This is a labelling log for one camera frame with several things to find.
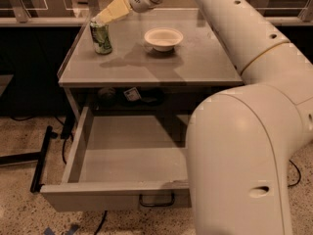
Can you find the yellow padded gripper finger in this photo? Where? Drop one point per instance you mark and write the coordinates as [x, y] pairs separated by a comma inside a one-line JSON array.
[[116, 10]]

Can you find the green soda can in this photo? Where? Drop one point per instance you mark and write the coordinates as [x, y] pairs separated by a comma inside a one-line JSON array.
[[101, 37]]

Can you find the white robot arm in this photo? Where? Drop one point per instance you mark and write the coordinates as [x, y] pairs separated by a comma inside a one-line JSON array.
[[240, 140]]

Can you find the open grey top drawer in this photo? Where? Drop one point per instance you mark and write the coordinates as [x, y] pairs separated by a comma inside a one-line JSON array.
[[116, 157]]

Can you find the white paper bowl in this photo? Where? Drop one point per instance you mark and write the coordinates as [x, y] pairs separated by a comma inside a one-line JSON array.
[[163, 39]]

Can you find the grey metal cabinet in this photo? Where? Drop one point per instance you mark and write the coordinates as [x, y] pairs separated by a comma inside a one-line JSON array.
[[199, 60]]

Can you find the dark round object inside cabinet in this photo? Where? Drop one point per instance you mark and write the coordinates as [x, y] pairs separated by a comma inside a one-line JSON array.
[[106, 95]]

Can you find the white tagged dark object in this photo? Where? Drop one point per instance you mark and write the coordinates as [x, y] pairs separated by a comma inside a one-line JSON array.
[[136, 97]]

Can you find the black metal stand base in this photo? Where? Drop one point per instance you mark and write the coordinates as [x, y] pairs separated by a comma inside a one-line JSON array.
[[33, 157]]

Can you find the black drawer handle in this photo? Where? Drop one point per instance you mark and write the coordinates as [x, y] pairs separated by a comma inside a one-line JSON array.
[[157, 201]]

